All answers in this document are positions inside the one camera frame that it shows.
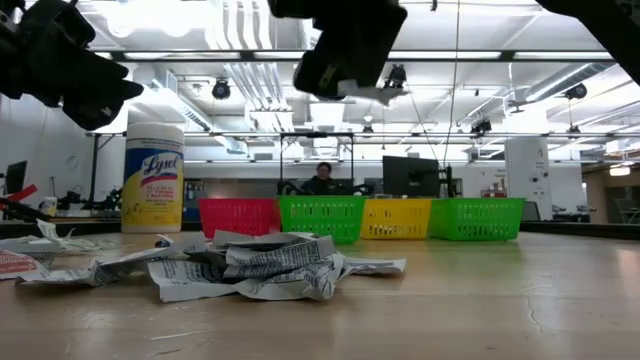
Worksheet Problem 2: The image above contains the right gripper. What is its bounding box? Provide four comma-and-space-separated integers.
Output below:
267, 0, 409, 100

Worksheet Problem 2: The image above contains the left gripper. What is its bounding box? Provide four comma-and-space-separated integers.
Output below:
0, 0, 145, 132

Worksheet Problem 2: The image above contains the person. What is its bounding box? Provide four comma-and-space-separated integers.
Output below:
299, 161, 346, 197

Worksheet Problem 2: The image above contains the Lysol wipes canister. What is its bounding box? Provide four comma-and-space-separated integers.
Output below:
121, 122, 186, 235

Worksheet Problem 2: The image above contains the small black monitor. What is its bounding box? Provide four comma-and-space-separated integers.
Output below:
4, 159, 29, 196

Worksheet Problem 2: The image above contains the black computer monitor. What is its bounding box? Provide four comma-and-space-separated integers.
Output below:
382, 155, 442, 199

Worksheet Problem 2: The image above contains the red flat object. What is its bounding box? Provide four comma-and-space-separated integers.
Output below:
4, 183, 39, 204

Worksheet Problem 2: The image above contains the green plastic basket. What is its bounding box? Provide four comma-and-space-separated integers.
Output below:
428, 197, 526, 243
277, 194, 367, 245

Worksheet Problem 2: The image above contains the yellow plastic basket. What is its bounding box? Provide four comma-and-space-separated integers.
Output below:
360, 198, 434, 241

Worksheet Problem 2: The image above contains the red plastic basket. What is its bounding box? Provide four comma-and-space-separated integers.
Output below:
198, 197, 282, 238

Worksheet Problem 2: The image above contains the red white packet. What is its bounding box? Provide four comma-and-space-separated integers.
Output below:
0, 249, 49, 281

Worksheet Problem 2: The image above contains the white column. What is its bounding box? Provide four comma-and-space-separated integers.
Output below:
503, 137, 554, 221

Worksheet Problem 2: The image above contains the black overhead camera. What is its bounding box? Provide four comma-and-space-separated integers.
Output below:
384, 63, 408, 91

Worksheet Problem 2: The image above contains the black background frame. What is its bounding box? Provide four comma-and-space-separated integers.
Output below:
278, 131, 356, 197

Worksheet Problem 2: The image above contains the black ceiling camera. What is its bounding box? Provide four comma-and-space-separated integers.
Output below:
211, 77, 232, 101

